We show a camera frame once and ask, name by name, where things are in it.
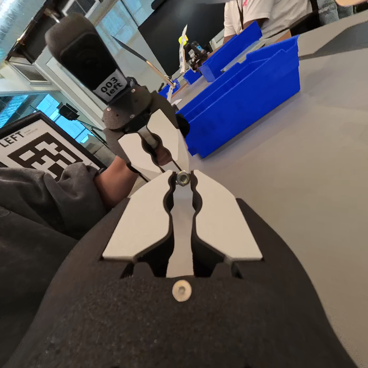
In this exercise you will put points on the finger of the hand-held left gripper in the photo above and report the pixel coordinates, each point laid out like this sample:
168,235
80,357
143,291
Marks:
135,155
169,132

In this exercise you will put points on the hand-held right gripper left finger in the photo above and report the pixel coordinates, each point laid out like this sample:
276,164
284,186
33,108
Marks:
138,224

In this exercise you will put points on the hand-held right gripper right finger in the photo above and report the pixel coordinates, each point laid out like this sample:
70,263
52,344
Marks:
227,224

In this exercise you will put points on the steel hex nut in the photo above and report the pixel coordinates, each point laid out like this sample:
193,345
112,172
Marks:
183,172

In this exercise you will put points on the blue plastic bin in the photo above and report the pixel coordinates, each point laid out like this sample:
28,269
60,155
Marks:
169,89
244,95
192,77
230,54

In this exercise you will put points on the person's left forearm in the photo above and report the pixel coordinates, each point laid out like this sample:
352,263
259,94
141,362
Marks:
115,184

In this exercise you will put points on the grey desk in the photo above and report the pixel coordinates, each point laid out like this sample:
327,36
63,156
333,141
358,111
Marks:
287,187

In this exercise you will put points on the black tripod device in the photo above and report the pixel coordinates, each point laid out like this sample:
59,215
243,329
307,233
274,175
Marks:
67,112

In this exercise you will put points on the white paper tag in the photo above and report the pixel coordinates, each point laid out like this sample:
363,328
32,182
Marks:
182,57

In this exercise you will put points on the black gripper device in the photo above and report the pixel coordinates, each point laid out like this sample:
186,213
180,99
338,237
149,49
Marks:
197,54

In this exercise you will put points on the yellow clip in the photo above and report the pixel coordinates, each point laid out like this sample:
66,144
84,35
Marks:
182,39

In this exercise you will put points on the black monitor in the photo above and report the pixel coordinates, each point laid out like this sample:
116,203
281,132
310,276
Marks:
172,28

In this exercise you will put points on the framed marker sign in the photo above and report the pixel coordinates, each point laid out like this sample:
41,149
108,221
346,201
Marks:
43,129

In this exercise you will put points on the person's torso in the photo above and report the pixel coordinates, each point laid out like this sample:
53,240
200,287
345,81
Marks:
28,273

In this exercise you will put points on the wooden post black flag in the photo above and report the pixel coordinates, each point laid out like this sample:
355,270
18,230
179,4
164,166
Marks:
129,49

